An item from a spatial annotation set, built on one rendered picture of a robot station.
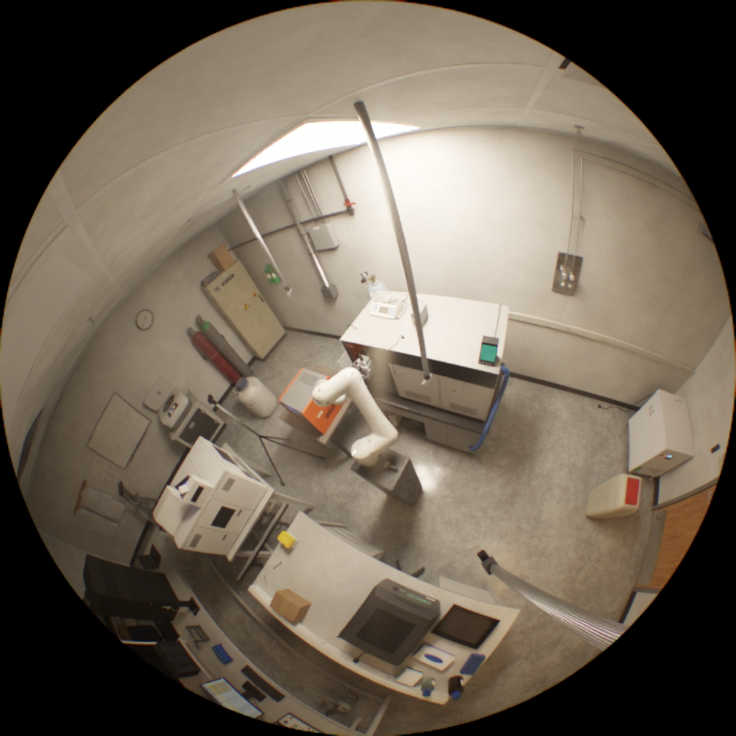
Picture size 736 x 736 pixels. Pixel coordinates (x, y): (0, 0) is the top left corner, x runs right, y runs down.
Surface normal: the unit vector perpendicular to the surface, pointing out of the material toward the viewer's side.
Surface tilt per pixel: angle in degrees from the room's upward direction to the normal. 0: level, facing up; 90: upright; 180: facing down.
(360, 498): 0
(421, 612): 51
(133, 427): 90
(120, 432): 90
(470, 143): 90
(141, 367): 90
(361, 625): 0
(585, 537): 0
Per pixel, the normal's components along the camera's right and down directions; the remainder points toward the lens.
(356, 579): -0.28, -0.62
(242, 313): 0.83, 0.22
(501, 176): -0.47, 0.75
